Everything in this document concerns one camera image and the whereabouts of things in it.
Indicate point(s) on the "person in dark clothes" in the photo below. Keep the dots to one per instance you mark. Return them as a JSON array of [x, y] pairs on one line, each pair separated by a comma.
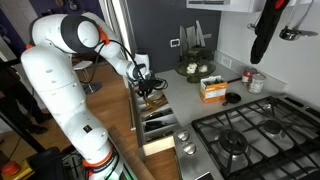
[[14, 92]]

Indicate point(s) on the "small black skillet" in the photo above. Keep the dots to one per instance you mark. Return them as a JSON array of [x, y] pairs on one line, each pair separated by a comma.
[[231, 98]]

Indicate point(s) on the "orange white carton box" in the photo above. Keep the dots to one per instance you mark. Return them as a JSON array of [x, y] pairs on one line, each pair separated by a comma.
[[212, 89]]

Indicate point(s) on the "yellow wooden spatula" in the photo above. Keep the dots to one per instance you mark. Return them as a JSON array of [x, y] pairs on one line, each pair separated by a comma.
[[149, 103]]

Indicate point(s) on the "green glass tiered stand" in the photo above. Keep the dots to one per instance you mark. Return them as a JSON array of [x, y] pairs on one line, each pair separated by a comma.
[[195, 64]]

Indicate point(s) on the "red emergency stop button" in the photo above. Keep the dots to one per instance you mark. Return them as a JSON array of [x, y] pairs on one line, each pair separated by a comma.
[[11, 168]]

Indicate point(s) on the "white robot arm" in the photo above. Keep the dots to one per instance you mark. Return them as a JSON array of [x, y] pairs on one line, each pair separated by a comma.
[[48, 65]]

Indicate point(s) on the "knives on magnetic strip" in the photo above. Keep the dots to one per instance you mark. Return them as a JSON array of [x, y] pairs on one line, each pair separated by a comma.
[[192, 36]]

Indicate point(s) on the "white wall outlet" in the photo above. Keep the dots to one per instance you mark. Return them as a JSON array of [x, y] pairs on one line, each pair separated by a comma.
[[227, 62]]

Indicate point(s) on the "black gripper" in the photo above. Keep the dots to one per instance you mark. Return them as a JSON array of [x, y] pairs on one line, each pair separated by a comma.
[[145, 87]]

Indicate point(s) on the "white upper cabinet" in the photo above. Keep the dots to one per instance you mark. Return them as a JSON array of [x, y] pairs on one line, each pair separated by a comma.
[[246, 6]]

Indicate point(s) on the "black oven mitt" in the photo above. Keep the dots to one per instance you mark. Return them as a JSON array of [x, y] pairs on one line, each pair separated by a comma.
[[266, 27]]

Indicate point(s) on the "open wooden drawer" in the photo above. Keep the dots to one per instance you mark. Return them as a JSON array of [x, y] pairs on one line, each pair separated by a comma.
[[154, 129]]

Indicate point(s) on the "red label tin can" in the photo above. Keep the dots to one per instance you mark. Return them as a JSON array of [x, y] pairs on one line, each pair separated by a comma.
[[247, 75]]

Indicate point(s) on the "wooden spatulas in drawer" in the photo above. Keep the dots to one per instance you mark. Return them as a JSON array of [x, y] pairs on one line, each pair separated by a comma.
[[159, 99]]

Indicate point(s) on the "white label tin can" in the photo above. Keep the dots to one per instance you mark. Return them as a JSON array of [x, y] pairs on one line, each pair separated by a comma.
[[256, 84]]

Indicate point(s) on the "stainless gas stove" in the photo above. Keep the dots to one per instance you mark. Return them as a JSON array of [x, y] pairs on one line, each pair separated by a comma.
[[268, 139]]

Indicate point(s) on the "hanging metal ladle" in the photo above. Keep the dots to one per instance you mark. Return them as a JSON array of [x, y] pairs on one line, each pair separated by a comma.
[[294, 33]]

